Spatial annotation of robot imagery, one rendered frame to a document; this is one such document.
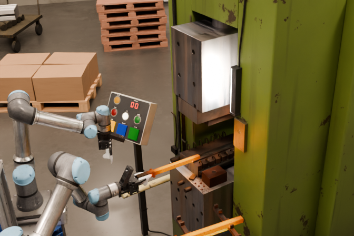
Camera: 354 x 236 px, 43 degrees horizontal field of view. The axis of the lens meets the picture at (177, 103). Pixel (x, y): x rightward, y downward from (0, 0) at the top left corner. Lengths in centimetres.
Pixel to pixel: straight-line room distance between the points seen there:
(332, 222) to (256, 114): 91
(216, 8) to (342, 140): 95
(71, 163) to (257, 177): 95
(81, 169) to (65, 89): 329
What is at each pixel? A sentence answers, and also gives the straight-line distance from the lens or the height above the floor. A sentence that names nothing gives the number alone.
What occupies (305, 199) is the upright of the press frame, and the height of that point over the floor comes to 83.
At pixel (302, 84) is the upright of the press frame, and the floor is 158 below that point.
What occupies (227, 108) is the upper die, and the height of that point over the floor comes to 131.
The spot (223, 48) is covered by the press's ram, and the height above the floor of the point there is 170.
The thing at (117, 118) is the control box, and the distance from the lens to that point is 301.
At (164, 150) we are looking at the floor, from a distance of 458.
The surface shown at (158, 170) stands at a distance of 255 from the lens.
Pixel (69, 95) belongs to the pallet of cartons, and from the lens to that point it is 542.
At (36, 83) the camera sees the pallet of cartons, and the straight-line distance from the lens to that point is 546.
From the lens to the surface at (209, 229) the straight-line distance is 225.
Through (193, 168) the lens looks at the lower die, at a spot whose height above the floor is 95.
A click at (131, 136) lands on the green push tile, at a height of 99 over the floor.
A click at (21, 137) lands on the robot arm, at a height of 121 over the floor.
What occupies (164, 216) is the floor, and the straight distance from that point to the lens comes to 379.
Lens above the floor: 250
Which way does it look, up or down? 27 degrees down
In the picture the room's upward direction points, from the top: 2 degrees counter-clockwise
